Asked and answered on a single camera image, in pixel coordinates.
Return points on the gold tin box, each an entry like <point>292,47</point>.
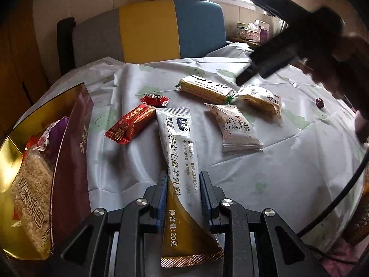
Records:
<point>72,164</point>

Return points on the green white box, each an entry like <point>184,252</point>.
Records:
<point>242,30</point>

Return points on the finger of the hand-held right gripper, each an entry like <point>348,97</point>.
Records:
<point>259,69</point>

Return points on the white patterned tablecloth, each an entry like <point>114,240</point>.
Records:
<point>129,173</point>

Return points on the red rectangular snack packet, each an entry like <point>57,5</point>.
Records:
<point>129,122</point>

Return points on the pink cloth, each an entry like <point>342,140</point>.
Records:
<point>340,261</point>

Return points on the small white red candy packet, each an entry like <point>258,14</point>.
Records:
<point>43,140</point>

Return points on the purple box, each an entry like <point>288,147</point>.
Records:
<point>264,35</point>

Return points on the black rolled mat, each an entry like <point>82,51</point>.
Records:
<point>65,46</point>

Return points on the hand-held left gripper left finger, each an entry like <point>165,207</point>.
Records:
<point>163,199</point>

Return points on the person's right hand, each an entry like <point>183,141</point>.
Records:
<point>343,69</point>

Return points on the small white box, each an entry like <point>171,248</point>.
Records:
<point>261,24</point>

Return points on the wicker basket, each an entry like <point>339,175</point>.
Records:
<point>359,225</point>

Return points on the grey yellow blue chair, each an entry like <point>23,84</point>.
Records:
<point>144,31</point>

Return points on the yellow wafer packet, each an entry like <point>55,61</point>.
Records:
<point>259,99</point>
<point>204,88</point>

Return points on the red twisted candy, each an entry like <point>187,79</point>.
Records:
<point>155,101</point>

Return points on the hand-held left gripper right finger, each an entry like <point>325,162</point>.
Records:
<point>205,199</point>

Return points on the wooden wardrobe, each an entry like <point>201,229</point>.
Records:
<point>17,63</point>

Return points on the white square cake packet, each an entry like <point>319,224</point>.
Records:
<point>239,129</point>

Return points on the purple snack packet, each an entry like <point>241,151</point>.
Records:
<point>57,132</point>

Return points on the red date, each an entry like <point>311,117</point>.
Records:
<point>320,102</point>

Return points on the long white gold sachet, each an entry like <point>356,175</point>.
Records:
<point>178,138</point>

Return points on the red rice cracker bag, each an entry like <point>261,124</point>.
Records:
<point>31,196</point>

